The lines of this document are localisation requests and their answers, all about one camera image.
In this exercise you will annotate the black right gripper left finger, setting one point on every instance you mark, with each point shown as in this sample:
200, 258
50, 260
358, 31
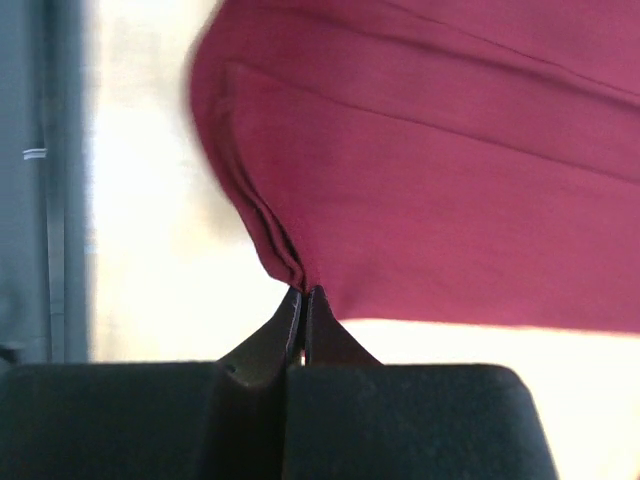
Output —
219, 419

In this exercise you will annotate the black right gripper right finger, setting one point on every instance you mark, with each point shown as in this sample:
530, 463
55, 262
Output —
348, 416

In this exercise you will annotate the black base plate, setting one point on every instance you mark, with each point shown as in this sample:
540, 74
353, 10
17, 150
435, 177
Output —
44, 311

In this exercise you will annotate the maroon t shirt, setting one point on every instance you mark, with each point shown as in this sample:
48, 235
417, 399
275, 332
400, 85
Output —
449, 161

